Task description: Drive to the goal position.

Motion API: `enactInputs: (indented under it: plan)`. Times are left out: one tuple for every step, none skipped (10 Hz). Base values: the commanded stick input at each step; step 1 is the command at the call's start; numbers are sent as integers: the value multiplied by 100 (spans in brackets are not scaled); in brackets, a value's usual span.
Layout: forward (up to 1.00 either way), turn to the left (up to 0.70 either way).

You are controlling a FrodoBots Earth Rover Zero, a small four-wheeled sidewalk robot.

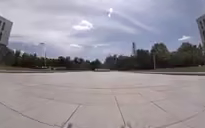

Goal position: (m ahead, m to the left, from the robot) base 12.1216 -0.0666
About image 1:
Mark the low stone block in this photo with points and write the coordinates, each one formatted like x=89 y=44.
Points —
x=102 y=69

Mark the grey stone slab plaza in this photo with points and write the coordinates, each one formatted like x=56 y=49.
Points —
x=100 y=90

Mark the tall chimney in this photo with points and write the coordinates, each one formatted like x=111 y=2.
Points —
x=133 y=48

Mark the row of trees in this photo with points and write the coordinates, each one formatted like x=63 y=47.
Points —
x=140 y=60

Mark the street lamp pole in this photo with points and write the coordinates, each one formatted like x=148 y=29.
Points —
x=45 y=57

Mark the grass strip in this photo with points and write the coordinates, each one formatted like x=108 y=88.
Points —
x=10 y=68
x=190 y=68

